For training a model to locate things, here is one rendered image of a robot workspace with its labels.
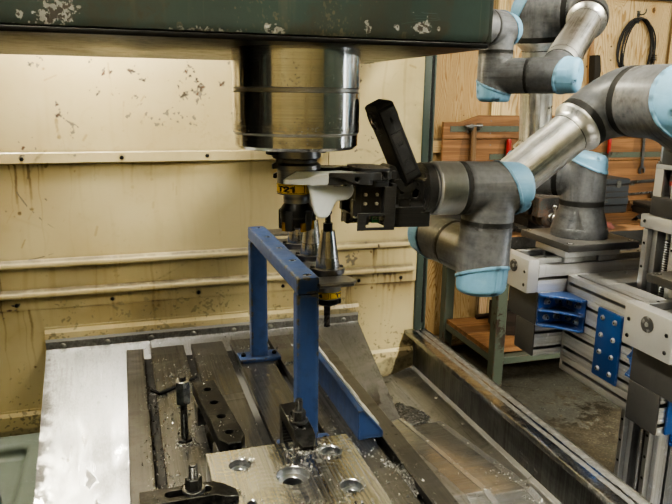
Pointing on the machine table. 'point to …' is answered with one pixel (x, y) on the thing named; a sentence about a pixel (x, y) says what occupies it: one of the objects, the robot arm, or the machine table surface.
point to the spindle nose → (295, 97)
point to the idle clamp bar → (204, 407)
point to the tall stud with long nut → (183, 407)
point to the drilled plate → (353, 464)
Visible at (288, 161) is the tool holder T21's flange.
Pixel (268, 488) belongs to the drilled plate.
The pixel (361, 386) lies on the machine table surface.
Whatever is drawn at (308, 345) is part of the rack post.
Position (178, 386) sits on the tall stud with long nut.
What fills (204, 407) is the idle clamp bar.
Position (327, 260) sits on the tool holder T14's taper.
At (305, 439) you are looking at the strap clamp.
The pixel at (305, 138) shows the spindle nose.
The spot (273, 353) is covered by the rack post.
